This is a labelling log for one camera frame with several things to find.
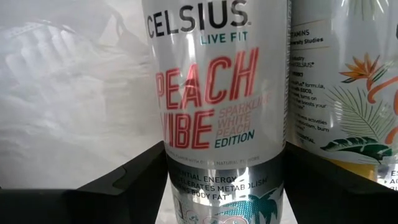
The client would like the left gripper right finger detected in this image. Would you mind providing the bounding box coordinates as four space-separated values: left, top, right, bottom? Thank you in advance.
283 141 374 224

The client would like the silver Celsius can orange print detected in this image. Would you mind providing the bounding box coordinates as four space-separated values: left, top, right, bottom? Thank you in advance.
285 0 398 190

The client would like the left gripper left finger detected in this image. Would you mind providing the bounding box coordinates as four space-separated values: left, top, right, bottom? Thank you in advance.
77 141 169 224

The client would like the silver Celsius can green print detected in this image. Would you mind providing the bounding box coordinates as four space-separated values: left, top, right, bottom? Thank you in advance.
141 0 293 224

